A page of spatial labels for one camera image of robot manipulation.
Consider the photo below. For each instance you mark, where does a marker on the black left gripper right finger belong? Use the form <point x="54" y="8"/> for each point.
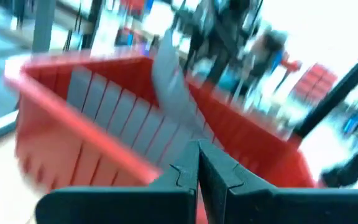
<point x="275" y="207"/>

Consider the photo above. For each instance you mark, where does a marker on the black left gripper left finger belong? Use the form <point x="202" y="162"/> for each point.
<point x="120" y="207"/>

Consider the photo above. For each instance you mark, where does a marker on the large red plastic bin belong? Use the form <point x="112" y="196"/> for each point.
<point x="57" y="149"/>

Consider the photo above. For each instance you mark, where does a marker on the grey plastic divider panel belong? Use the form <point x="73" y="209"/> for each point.
<point x="169" y="84"/>
<point x="129" y="118"/>

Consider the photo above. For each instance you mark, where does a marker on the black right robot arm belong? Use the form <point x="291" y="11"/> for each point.
<point x="346" y="172"/>

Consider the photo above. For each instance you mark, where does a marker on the black aluminium rig frame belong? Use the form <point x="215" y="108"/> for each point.
<point x="337" y="93"/>

